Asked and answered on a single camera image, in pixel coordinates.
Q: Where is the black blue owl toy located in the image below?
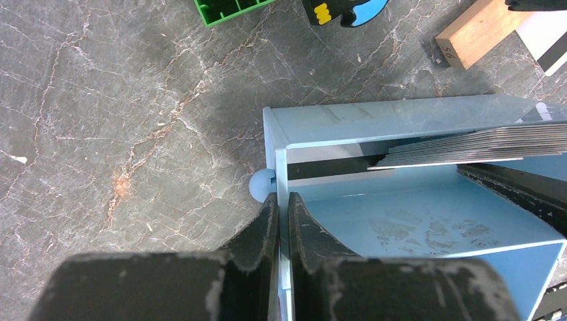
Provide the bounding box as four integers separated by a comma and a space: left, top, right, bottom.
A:
302, 0, 388, 28

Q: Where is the green toy cube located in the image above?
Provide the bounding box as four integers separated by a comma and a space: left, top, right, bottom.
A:
194, 0, 274, 27

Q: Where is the blue three-compartment organizer tray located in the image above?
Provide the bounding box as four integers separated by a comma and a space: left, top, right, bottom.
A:
249, 95, 566, 320

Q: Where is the silver magnetic stripe card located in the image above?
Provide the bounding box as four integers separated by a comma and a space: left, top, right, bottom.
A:
516, 11, 566, 76

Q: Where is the stack of credit cards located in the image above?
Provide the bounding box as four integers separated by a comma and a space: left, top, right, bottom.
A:
288, 123, 567, 181

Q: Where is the small wooden block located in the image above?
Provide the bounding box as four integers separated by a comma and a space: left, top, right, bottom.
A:
435, 0, 534, 70

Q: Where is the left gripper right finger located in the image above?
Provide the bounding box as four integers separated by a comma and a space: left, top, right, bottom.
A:
288, 192, 520, 320

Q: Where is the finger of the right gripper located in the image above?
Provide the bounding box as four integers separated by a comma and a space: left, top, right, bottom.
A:
457, 163, 566, 237
505, 0, 567, 12

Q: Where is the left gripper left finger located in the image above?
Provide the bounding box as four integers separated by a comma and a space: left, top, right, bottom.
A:
29, 193, 279, 320

